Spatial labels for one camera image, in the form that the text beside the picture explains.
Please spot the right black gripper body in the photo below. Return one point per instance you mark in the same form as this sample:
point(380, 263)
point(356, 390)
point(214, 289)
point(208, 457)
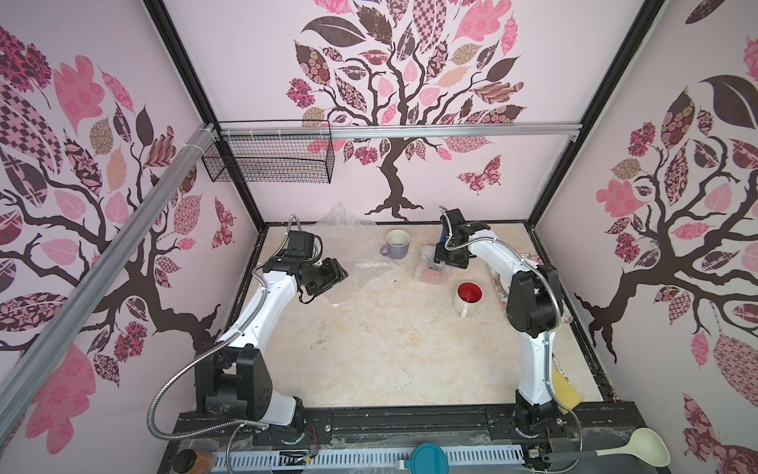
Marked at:
point(451, 255)

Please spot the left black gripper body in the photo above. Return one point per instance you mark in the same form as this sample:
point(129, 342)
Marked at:
point(324, 276)

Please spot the clear bubble wrap sheet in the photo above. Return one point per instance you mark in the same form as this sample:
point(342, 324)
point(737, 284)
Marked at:
point(428, 271)
point(354, 244)

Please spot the white mug red inside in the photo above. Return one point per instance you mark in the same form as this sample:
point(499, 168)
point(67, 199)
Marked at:
point(466, 298)

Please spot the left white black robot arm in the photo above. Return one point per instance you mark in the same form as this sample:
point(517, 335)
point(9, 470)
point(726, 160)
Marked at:
point(234, 383)

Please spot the left flexible metal conduit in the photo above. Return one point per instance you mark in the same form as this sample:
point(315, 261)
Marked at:
point(292, 225)

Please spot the flexible metal conduit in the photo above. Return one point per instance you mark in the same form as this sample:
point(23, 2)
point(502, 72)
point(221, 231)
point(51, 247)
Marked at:
point(551, 320)
point(292, 225)

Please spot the lavender mug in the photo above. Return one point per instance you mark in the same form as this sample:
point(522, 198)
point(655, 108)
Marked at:
point(397, 244)

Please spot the floral square placemat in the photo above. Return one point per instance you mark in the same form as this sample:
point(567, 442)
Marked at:
point(502, 292)

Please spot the right flexible metal conduit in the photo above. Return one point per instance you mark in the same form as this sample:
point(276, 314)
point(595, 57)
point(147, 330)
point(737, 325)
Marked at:
point(551, 320)

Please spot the yellow green sponge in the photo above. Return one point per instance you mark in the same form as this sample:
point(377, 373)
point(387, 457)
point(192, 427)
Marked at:
point(567, 396)

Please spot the teal round lid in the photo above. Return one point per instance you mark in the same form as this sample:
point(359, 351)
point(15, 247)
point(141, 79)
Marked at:
point(426, 459)

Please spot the brown jar black lid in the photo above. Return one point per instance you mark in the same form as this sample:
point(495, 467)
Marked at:
point(192, 462)

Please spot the cream plastic ladle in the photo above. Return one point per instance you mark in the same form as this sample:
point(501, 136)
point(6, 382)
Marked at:
point(644, 444)

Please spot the black wire basket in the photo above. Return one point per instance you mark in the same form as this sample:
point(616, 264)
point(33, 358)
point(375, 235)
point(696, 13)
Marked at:
point(272, 151)

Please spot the rear aluminium frame bar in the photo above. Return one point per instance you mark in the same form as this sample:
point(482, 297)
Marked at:
point(437, 130)

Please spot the aluminium frame bar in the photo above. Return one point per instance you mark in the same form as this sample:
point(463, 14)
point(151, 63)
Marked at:
point(437, 130)
point(24, 381)

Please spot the white slotted cable duct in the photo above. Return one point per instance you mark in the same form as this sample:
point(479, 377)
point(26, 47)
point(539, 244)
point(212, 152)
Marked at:
point(360, 459)

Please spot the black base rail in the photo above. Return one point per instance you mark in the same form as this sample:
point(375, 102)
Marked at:
point(599, 425)

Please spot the left aluminium frame bar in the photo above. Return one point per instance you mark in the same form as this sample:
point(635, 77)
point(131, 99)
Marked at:
point(24, 381)

